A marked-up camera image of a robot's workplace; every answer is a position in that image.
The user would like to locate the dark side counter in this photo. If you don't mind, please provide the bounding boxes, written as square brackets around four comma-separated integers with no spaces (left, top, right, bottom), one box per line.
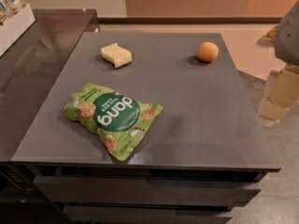
[0,8,98,163]

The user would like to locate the white snack box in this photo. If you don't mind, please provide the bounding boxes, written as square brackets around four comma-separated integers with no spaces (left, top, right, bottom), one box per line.
[0,0,36,56]

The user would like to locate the grey drawer cabinet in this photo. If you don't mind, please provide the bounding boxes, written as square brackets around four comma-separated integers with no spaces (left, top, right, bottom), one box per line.
[13,33,279,224]

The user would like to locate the green dang chips bag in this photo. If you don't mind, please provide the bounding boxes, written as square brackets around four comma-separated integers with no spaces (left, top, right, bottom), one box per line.
[64,83,164,161]

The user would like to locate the orange fruit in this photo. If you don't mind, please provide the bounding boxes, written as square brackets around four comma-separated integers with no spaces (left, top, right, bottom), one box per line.
[197,42,219,63]

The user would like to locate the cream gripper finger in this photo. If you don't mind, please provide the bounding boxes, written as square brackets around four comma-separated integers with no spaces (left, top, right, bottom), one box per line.
[256,63,299,127]

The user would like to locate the yellow sponge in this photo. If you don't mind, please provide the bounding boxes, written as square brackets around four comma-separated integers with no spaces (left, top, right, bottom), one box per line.
[101,43,133,68]

